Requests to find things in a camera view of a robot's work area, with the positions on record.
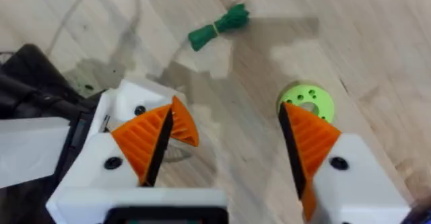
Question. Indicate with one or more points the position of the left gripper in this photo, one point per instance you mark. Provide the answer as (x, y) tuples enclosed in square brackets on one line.
[(30, 150)]

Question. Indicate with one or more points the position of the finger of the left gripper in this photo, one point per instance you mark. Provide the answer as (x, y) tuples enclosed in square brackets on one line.
[(141, 94)]

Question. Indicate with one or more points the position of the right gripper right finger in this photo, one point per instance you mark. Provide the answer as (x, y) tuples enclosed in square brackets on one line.
[(353, 183)]

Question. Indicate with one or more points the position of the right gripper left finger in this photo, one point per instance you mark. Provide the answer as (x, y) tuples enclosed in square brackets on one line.
[(134, 146)]

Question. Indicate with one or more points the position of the small black screw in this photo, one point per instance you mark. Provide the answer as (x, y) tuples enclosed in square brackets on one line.
[(89, 87)]

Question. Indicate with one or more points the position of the black upright left wrist plate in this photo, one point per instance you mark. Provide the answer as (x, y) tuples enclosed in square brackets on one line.
[(33, 79)]

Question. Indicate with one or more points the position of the green disc with holes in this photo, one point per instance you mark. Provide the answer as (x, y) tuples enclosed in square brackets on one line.
[(321, 99)]

